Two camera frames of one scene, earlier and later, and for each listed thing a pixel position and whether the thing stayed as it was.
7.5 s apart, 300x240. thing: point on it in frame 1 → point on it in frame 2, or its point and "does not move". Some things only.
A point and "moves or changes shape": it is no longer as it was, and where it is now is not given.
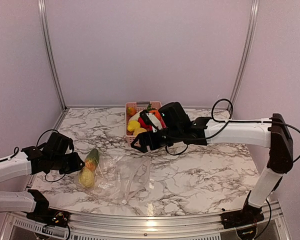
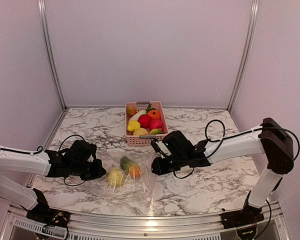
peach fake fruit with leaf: x=139 y=130 does not move
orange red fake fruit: x=131 y=111 does not move
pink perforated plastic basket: x=138 y=106 does not move
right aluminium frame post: x=254 y=16 does not move
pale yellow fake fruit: x=86 y=178 moves or changes shape
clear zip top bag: x=118 y=179 moves or changes shape
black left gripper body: x=67 y=166 → x=88 y=173
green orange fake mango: x=92 y=159 moves or changes shape
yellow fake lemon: x=133 y=124 does not move
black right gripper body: x=158 y=143 → x=168 y=167
